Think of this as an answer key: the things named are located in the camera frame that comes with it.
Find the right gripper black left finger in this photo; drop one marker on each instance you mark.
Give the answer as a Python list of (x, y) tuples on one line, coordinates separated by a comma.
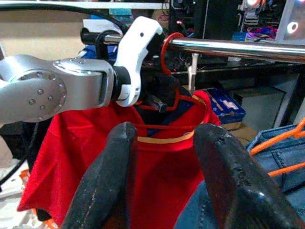
[(102, 186)]

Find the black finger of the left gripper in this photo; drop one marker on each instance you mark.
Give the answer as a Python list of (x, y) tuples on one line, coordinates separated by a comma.
[(157, 104)]

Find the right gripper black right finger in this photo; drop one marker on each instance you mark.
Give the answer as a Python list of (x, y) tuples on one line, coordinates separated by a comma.
[(238, 190)]

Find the blue denim skirt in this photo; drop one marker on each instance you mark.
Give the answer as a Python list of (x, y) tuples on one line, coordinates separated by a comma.
[(281, 157)]

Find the blue box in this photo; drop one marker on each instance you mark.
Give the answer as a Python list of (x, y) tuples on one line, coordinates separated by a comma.
[(228, 107)]

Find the metal clothes rack black base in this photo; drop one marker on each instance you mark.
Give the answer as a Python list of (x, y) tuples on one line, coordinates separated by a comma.
[(226, 47)]

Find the orange cloth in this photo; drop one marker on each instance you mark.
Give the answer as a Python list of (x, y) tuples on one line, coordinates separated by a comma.
[(23, 175)]

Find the black computer case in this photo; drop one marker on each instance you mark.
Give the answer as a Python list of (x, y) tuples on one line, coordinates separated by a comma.
[(214, 19)]

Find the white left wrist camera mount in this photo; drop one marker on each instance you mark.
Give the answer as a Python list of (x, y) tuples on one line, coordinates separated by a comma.
[(133, 47)]

